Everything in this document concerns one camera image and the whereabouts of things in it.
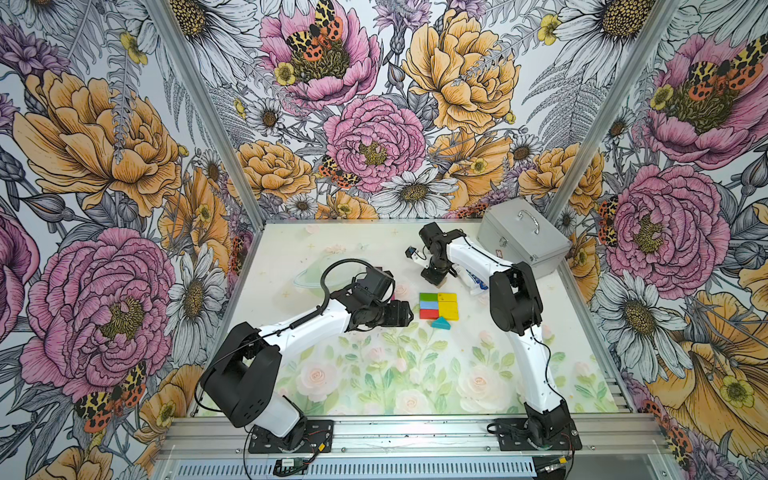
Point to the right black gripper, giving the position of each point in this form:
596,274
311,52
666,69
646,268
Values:
431,278

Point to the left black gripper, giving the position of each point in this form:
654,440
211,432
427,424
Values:
398,318

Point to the green rectangular block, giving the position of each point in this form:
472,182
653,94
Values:
428,297

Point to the red block cluster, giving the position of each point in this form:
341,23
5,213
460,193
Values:
429,314

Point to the teal triangular block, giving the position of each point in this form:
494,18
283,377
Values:
441,324

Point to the yellow block cluster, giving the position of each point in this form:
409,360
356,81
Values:
447,306

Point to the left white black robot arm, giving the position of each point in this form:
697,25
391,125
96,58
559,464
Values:
241,379

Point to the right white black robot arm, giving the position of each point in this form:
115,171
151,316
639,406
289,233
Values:
515,306

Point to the blue white plastic packet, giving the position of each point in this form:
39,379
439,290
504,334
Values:
476,286

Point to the silver metal case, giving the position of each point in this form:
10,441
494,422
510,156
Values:
515,231

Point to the small green circuit board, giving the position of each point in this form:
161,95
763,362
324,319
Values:
287,467

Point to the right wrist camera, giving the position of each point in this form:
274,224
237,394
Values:
416,255

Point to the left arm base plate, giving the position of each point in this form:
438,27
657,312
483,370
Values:
307,437

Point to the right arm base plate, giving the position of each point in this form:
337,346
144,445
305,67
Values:
522,434

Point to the aluminium front rail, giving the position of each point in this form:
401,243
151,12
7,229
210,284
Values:
616,433

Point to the left aluminium frame post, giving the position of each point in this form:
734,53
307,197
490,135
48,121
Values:
186,67

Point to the aluminium frame post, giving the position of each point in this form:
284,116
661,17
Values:
650,36
186,67

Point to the right aluminium frame post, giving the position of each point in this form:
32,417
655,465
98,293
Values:
650,36

